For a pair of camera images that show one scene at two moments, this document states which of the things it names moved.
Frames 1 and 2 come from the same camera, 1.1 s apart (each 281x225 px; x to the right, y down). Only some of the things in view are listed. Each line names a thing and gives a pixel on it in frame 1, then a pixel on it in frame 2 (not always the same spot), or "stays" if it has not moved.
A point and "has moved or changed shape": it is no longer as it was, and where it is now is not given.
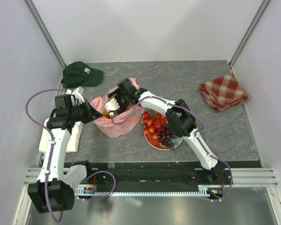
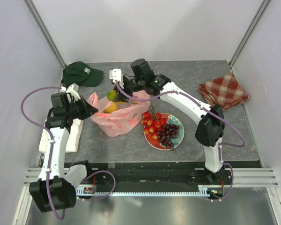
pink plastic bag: (120, 124) stays
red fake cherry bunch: (152, 122) stays
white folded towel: (73, 140) stays
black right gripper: (123, 108) → (119, 97)
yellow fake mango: (106, 114) has moved or changed shape
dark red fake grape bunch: (165, 136) stays
